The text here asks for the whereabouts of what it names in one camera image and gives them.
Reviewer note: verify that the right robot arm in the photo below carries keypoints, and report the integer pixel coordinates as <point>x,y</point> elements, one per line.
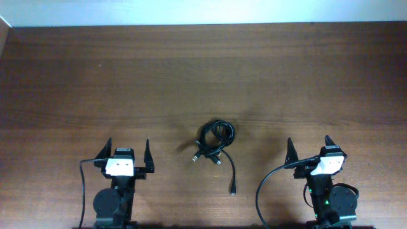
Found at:
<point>334,205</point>

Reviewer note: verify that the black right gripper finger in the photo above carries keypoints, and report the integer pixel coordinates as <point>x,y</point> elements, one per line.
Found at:
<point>328,141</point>
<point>291,155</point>

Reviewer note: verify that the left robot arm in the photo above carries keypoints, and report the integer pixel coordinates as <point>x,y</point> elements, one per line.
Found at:
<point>113,206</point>

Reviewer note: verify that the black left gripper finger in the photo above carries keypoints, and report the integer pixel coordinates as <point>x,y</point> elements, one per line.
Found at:
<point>105,151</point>
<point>148,159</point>

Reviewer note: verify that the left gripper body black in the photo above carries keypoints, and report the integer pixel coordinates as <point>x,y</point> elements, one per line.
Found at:
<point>138,172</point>

